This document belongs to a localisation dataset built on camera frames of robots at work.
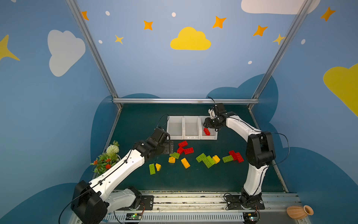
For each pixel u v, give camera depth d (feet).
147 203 2.45
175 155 2.99
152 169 2.83
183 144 3.16
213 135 3.34
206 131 3.33
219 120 2.39
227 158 2.97
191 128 3.50
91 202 1.23
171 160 2.89
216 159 2.90
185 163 2.91
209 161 2.90
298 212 2.16
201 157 2.98
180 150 3.03
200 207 2.40
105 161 2.42
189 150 3.05
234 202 2.44
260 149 1.71
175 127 3.46
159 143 1.98
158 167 2.76
